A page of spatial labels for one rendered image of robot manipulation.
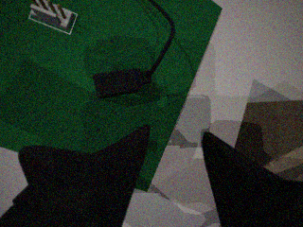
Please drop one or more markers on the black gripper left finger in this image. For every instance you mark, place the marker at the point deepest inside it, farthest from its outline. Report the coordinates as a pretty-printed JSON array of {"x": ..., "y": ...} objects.
[{"x": 110, "y": 173}]

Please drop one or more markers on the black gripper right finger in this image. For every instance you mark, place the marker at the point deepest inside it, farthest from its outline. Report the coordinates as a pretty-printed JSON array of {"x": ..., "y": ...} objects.
[{"x": 247, "y": 194}]

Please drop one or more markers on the green circuit board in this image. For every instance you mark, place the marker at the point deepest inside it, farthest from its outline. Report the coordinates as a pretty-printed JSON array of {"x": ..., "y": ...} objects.
[{"x": 50, "y": 49}]

